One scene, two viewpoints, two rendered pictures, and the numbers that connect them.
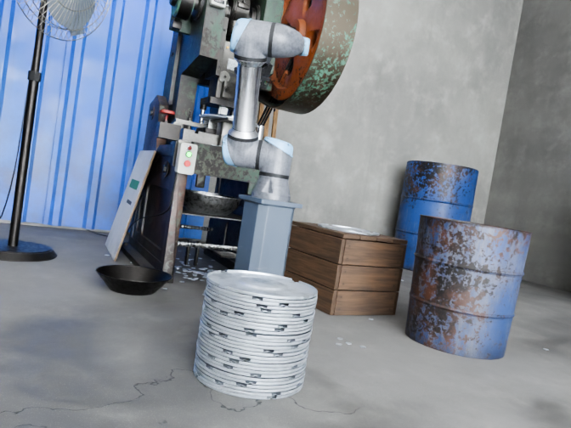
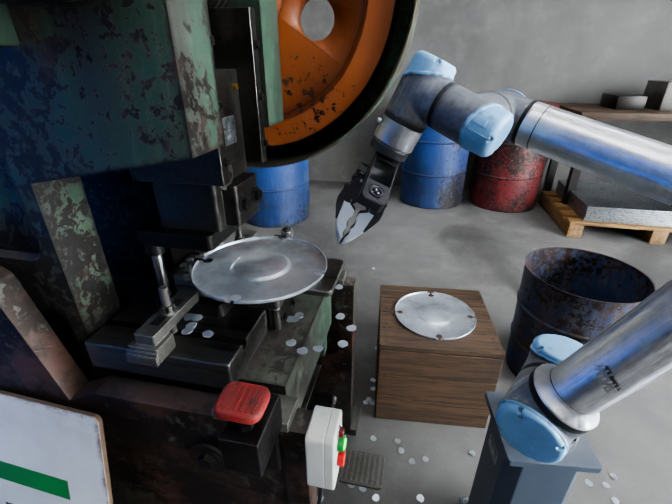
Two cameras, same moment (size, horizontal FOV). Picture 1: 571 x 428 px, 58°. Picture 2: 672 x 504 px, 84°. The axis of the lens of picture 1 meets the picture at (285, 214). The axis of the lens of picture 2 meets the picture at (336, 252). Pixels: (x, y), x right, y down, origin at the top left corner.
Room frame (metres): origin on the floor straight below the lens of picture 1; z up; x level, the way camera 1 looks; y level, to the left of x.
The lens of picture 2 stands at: (1.96, 0.80, 1.18)
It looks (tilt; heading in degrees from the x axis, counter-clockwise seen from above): 27 degrees down; 309
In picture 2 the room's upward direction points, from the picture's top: straight up
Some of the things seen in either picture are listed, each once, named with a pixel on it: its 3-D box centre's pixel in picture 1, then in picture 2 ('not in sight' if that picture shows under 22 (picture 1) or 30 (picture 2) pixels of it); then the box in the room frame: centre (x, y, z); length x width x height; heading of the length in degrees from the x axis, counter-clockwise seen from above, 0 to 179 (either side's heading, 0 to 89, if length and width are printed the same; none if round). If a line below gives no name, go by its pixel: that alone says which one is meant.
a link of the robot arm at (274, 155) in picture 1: (274, 155); (556, 372); (1.97, 0.07, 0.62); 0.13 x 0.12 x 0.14; 88
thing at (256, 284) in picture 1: (262, 284); not in sight; (1.32, 0.03, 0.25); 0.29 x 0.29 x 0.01
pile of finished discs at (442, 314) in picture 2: (348, 229); (434, 313); (2.39, -0.30, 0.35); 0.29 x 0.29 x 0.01
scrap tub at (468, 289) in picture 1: (463, 283); (568, 323); (2.01, -0.74, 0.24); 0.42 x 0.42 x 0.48
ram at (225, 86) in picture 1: (230, 71); (207, 145); (2.62, 0.39, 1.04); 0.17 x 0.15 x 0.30; 27
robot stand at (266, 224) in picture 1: (261, 256); (516, 486); (1.97, 0.07, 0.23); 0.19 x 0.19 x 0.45; 34
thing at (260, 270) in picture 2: (228, 121); (260, 265); (2.54, 0.35, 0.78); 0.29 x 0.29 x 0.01
